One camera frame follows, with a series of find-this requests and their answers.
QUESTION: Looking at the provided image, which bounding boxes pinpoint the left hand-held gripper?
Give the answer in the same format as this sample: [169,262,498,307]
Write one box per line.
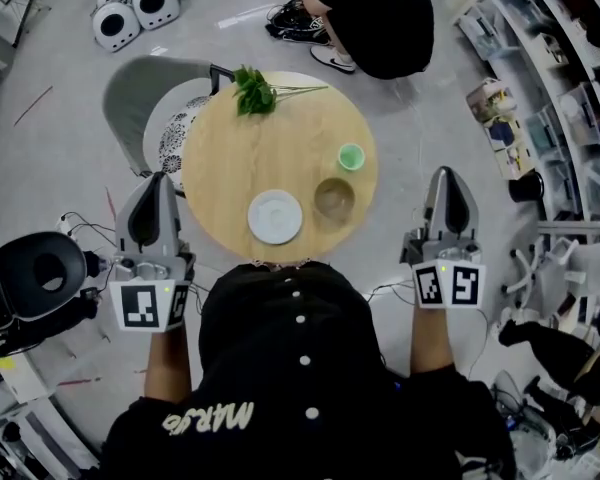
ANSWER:
[108,172,197,333]

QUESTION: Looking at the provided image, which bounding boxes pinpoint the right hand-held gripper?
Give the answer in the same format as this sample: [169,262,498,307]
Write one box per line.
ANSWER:
[398,166,488,310]

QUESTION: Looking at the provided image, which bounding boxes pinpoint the green cup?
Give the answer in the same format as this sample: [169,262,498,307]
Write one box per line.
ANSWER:
[337,142,366,173]

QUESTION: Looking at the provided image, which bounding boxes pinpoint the brown glass bowl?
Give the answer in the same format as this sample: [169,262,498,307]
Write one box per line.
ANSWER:
[313,177,356,219]

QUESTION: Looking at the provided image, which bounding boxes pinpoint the white saucer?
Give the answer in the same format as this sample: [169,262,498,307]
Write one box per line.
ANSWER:
[247,189,304,246]

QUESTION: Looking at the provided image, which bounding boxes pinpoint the person's left forearm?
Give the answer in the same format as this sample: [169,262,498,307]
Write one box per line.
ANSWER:
[142,320,194,404]

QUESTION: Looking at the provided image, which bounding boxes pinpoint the person's right forearm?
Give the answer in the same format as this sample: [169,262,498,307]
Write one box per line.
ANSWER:
[409,305,456,374]

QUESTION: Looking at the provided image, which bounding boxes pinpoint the white power strip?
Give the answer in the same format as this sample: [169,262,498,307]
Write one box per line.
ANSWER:
[54,216,80,242]

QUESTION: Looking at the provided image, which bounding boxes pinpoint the black round bin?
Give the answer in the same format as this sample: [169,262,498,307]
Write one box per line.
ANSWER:
[508,170,546,204]

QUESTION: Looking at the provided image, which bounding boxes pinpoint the patterned seat cushion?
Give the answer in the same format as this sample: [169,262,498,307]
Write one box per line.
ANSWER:
[157,95,214,192]

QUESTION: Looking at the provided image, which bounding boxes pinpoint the white office chair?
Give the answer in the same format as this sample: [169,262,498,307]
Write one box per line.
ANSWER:
[499,237,600,324]

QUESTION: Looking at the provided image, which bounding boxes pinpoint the grey shell chair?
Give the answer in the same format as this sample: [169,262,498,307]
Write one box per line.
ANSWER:
[102,55,236,199]

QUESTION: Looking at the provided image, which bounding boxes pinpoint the round wooden table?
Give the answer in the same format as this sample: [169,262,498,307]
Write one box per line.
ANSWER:
[179,70,380,264]

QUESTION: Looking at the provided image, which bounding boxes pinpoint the white storage shelf unit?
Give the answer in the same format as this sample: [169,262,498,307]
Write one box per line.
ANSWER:
[449,0,600,224]

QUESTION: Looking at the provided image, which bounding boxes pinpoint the person's black shirt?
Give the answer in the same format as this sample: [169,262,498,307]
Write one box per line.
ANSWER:
[99,260,519,480]

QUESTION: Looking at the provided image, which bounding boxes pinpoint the green artificial plant sprig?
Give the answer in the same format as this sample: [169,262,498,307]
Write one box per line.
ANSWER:
[231,65,330,118]

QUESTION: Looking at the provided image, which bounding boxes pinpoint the white side table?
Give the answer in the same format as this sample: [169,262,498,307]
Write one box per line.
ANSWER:
[0,355,56,404]

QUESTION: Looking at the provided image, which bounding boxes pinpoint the white storage rack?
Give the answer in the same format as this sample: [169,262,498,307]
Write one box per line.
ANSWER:
[0,402,101,480]

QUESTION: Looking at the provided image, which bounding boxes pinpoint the black floor cable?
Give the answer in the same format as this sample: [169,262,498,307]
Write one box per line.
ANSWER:
[59,211,119,249]

